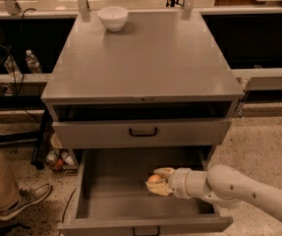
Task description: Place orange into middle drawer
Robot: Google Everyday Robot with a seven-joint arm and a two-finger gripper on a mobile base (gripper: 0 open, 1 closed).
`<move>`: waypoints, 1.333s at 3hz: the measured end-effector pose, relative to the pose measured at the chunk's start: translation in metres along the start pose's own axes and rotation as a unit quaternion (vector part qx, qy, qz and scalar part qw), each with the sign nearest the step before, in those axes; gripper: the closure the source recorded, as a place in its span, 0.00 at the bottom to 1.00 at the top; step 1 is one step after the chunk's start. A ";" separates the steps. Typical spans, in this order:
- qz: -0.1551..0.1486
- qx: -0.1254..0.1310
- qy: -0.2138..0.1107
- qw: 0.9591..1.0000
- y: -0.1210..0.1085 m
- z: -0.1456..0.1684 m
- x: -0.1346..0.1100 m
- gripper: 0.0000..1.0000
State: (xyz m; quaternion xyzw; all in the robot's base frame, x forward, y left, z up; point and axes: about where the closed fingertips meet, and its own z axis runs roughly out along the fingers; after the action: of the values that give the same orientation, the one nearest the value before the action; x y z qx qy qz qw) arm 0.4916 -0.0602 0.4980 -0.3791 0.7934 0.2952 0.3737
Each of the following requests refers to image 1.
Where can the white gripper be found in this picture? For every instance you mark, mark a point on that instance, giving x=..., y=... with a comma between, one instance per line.
x=180, y=181

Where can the clutter of bottles on floor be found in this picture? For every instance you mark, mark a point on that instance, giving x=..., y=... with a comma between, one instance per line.
x=59, y=158

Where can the grey sneaker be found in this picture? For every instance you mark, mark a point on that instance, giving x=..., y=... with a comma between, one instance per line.
x=28, y=197

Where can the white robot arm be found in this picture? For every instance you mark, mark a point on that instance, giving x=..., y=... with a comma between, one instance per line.
x=220, y=185

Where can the clear plastic water bottle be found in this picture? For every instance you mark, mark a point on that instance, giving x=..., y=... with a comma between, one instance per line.
x=33, y=63

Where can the orange fruit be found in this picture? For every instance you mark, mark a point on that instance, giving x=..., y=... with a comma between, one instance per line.
x=154, y=178

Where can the white ceramic bowl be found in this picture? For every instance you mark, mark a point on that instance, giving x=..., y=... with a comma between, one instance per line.
x=113, y=18

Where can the grey drawer cabinet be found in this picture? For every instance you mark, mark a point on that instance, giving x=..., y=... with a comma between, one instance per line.
x=161, y=65

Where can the black table frame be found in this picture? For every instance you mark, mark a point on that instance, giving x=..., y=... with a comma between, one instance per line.
x=24, y=120

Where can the open grey lower drawer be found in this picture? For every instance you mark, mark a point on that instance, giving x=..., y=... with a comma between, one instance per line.
x=113, y=200

